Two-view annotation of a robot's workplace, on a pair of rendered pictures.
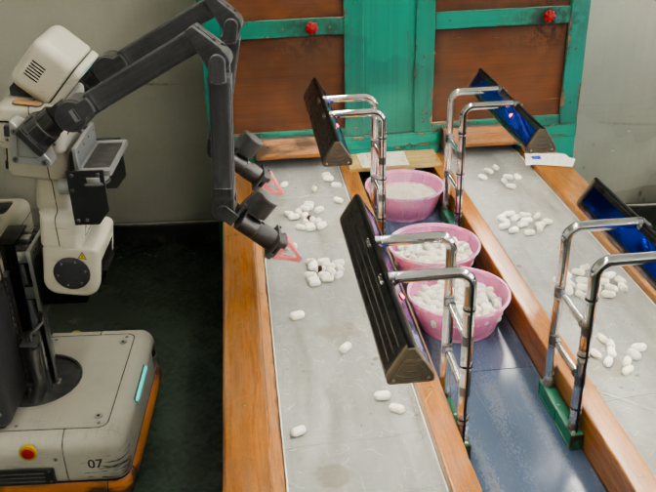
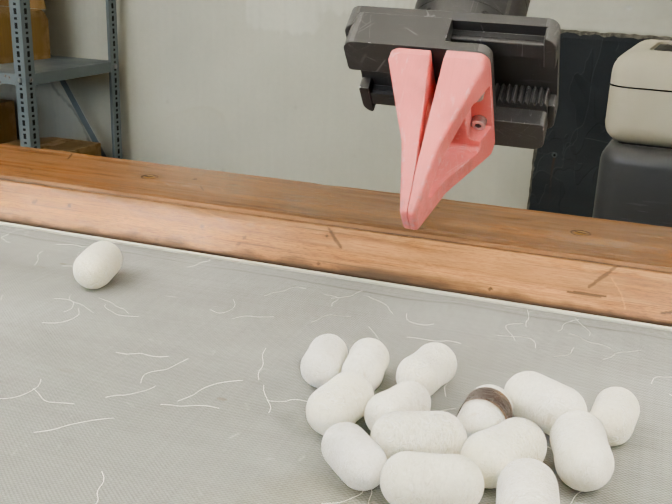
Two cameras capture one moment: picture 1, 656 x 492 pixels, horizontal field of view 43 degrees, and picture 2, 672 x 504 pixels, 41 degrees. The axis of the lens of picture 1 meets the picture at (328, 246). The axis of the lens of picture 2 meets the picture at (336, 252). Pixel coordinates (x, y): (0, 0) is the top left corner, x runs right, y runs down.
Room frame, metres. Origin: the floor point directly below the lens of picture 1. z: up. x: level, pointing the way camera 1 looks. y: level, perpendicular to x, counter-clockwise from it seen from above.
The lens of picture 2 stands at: (2.10, -0.29, 0.92)
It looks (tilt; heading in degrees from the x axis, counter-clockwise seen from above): 19 degrees down; 115
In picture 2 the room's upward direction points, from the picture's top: 2 degrees clockwise
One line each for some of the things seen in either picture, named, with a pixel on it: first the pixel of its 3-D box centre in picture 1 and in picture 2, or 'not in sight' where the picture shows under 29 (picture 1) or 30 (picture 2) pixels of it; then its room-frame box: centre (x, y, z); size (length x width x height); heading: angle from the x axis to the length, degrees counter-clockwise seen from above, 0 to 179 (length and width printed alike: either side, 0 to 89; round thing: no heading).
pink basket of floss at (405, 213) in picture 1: (404, 196); not in sight; (2.56, -0.26, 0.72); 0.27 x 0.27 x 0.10
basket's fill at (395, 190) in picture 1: (404, 199); not in sight; (2.56, -0.26, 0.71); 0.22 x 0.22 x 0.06
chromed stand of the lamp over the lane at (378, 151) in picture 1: (352, 171); not in sight; (2.37, -0.08, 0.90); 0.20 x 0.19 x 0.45; 6
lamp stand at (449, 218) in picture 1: (478, 163); not in sight; (2.41, -0.48, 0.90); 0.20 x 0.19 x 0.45; 6
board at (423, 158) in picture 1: (392, 160); not in sight; (2.78, -0.24, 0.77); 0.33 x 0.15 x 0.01; 96
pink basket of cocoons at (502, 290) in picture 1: (457, 306); not in sight; (1.85, -0.34, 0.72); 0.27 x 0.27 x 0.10
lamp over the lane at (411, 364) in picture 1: (379, 273); not in sight; (1.40, -0.10, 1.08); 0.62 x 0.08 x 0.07; 6
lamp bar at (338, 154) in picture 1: (324, 117); not in sight; (2.37, 0.00, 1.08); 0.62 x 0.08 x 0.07; 6
